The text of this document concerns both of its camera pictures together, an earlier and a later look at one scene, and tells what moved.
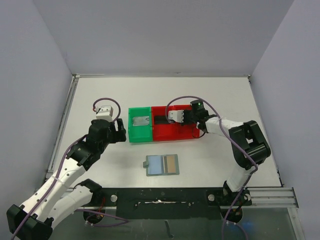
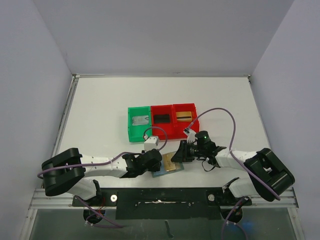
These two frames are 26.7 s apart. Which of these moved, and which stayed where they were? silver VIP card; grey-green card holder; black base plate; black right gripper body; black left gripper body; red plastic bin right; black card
Moved: black right gripper body; black left gripper body; grey-green card holder
Stayed: black base plate; black card; silver VIP card; red plastic bin right
